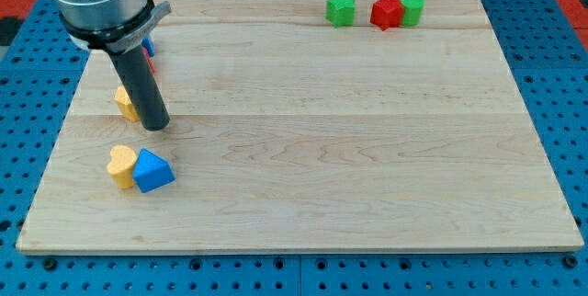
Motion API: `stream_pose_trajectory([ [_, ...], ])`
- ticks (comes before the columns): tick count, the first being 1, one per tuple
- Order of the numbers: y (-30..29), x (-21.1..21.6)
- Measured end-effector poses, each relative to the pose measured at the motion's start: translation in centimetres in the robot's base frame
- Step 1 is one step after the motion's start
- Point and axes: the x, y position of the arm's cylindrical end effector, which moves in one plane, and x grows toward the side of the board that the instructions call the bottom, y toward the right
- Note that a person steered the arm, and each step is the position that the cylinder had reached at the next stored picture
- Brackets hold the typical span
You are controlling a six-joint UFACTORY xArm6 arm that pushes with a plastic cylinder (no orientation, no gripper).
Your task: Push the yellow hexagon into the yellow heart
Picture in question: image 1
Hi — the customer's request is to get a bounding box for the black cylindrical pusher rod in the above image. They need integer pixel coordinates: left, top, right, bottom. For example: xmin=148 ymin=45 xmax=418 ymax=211
xmin=109 ymin=45 xmax=170 ymax=131

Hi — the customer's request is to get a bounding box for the yellow hexagon block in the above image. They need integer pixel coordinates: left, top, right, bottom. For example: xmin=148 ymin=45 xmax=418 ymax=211
xmin=114 ymin=85 xmax=140 ymax=121

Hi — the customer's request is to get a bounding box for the red block behind arm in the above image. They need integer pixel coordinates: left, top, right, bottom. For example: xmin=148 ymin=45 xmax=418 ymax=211
xmin=143 ymin=48 xmax=156 ymax=74

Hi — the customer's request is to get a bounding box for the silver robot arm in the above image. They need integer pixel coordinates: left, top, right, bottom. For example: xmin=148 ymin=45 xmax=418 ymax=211
xmin=54 ymin=0 xmax=172 ymax=131

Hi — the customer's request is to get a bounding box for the blue block behind arm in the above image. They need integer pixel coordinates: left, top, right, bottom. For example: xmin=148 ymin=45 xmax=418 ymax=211
xmin=141 ymin=35 xmax=155 ymax=57

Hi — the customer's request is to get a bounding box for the yellow heart block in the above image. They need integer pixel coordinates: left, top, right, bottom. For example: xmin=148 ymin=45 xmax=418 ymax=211
xmin=107 ymin=145 xmax=138 ymax=189

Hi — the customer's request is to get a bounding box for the blue triangle block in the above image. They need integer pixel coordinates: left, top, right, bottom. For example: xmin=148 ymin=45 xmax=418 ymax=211
xmin=132 ymin=149 xmax=175 ymax=193

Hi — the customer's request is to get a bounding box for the wooden board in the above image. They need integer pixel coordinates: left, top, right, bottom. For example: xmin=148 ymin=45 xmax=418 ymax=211
xmin=17 ymin=0 xmax=583 ymax=256

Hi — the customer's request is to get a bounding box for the green star block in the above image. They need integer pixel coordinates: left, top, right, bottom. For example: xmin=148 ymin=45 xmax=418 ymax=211
xmin=325 ymin=0 xmax=356 ymax=28

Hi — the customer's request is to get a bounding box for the red star block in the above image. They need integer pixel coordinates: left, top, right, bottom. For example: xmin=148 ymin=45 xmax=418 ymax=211
xmin=370 ymin=0 xmax=404 ymax=31

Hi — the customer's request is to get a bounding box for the green cylinder block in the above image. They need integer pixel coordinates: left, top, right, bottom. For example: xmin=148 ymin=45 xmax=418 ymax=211
xmin=400 ymin=0 xmax=424 ymax=27

